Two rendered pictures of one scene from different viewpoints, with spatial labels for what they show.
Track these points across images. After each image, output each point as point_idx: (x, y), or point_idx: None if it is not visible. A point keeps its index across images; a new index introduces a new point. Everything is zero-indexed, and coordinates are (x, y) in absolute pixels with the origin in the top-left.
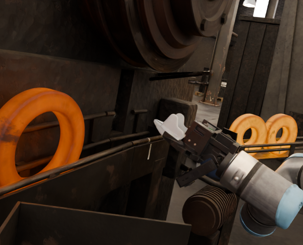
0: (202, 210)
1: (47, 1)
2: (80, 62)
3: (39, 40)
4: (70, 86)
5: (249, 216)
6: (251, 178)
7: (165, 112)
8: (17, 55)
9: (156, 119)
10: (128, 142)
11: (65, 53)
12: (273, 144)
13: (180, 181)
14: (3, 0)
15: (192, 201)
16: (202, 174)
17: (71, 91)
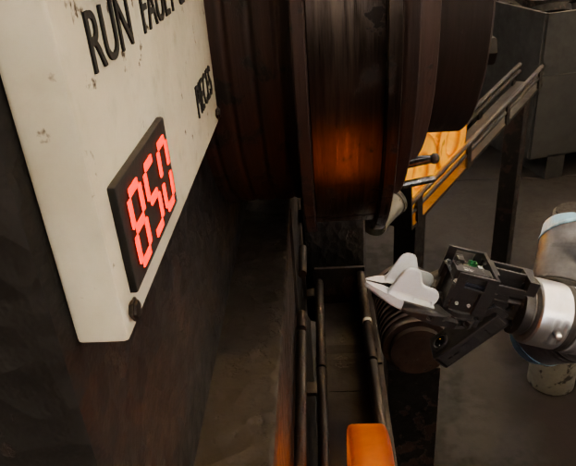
0: (421, 340)
1: (202, 241)
2: (283, 303)
3: (214, 324)
4: (288, 360)
5: (556, 357)
6: None
7: (319, 222)
8: (276, 434)
9: (368, 280)
10: (372, 361)
11: (226, 290)
12: (449, 165)
13: (445, 360)
14: (185, 339)
15: (398, 333)
16: (484, 339)
17: (288, 363)
